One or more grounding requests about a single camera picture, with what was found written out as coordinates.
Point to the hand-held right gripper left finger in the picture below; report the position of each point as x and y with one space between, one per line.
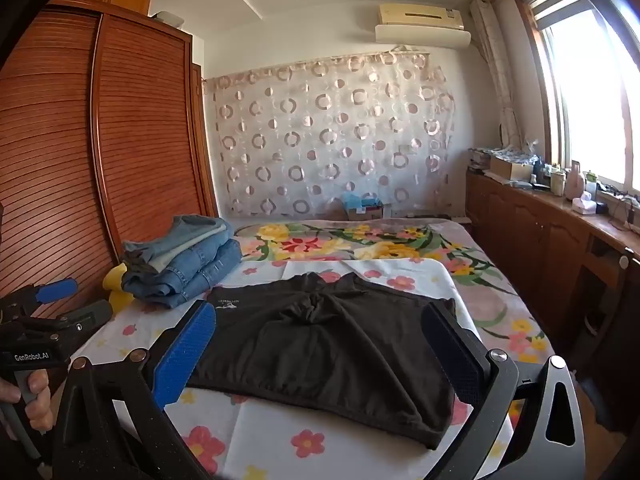
184 355

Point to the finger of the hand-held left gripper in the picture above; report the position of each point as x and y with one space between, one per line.
87 316
57 290

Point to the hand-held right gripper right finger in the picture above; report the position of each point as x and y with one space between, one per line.
452 355

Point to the black pants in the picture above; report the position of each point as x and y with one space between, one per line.
325 350

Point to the folded grey pants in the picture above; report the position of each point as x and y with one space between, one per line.
137 260

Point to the person's left hand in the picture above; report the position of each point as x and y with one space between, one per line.
39 400

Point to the yellow plush toy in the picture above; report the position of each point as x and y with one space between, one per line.
116 290

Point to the folded light blue jeans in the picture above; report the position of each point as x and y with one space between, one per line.
192 232

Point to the white flower-print blanket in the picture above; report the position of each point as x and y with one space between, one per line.
280 435

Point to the floral bed sheet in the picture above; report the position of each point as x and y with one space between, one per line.
380 245

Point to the wooden slatted wardrobe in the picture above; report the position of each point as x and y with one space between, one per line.
100 150

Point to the wooden sideboard cabinet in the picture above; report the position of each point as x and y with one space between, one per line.
540 230

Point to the cardboard box with blue cloth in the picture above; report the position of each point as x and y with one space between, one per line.
364 207

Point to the open cardboard box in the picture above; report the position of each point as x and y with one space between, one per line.
510 166

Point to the white tissue box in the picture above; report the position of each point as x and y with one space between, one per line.
583 205

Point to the pale green jar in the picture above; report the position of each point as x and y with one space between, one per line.
557 182

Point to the pink bottle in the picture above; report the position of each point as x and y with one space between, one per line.
575 180

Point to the sheer circle-patterned curtain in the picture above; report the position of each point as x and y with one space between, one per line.
325 135

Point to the pale window curtain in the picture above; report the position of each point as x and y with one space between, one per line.
497 75

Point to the wooden framed window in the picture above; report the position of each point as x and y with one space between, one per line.
585 85

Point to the wall air conditioner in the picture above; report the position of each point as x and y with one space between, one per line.
422 25

